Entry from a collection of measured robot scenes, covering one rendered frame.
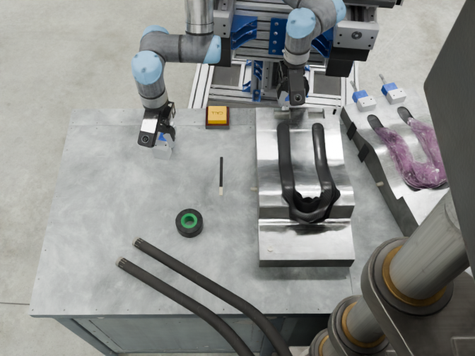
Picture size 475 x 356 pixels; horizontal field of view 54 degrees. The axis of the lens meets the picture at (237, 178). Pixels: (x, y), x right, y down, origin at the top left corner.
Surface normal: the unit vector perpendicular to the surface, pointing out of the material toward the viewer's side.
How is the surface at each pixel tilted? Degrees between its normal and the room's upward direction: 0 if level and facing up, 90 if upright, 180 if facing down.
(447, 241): 90
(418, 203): 0
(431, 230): 90
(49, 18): 0
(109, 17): 0
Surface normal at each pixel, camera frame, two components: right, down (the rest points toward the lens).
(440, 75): -1.00, 0.00
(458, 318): 0.00, -0.50
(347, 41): -0.11, 0.86
